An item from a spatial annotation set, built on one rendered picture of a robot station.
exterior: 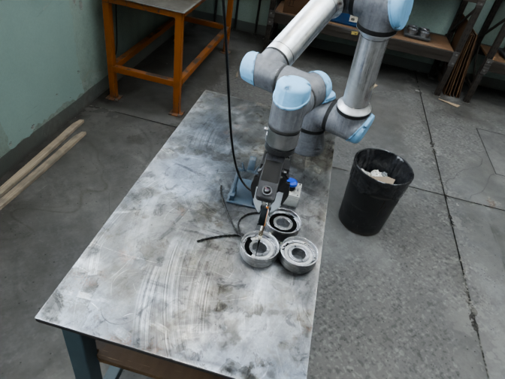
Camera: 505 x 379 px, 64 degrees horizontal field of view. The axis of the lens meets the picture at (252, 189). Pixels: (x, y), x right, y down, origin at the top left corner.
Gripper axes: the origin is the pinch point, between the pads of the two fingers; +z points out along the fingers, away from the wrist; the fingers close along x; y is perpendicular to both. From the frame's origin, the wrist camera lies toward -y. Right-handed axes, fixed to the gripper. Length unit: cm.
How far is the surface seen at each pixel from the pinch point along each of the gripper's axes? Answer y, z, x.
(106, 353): -28, 38, 33
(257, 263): -8.4, 10.7, -1.1
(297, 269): -7.3, 10.6, -11.8
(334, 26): 341, 49, -27
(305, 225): 12.7, 13.2, -13.0
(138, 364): -28, 38, 24
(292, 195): 19.9, 8.7, -7.4
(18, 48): 117, 30, 150
